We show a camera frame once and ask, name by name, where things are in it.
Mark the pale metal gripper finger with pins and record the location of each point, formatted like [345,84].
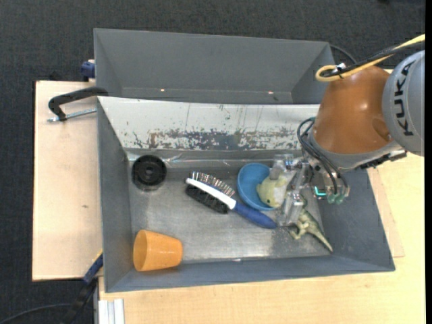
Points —
[277,169]
[291,211]

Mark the yellow-green soft toy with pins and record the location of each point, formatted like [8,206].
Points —
[270,191]

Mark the green toy dinosaur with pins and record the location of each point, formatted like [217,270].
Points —
[308,226]

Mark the blue bowl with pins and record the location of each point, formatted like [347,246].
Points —
[248,184]

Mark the blue and white brush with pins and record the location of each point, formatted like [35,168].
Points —
[216,194]

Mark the grey metal bin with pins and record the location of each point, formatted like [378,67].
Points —
[209,241]

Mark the black round disc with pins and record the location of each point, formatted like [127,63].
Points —
[148,173]

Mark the orange cup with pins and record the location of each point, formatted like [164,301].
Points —
[157,251]

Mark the pale wood flat board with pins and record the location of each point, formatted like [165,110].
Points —
[64,187]

